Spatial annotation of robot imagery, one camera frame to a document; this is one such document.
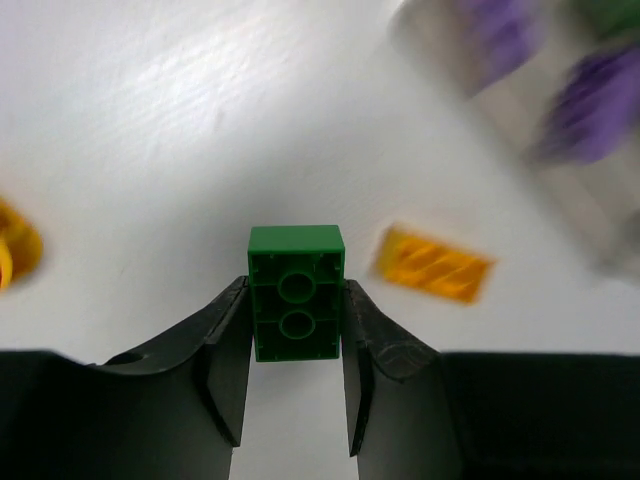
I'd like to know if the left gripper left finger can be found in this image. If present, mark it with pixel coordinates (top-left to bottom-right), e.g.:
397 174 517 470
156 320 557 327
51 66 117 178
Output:
1 276 250 479

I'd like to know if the purple curved lego brick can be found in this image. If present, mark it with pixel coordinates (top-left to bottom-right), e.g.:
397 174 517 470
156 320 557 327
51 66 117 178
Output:
536 44 639 163

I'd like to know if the yellow orange flower lego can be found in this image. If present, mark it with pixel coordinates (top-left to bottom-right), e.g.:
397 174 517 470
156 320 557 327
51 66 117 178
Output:
1 199 43 290

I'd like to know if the orange long lego brick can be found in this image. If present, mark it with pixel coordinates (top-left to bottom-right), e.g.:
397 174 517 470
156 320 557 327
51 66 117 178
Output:
371 223 497 305

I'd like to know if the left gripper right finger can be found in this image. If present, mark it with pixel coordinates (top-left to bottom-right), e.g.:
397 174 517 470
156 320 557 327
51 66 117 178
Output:
342 280 639 479

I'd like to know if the purple square lego brick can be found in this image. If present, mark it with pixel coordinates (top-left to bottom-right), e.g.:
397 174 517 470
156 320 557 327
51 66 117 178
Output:
452 0 543 93

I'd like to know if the green lego brick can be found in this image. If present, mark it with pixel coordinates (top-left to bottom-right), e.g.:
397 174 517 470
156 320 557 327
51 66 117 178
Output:
576 0 639 39
247 225 345 362

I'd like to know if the left clear container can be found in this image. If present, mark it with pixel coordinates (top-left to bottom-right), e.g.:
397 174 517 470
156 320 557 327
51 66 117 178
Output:
390 1 639 279

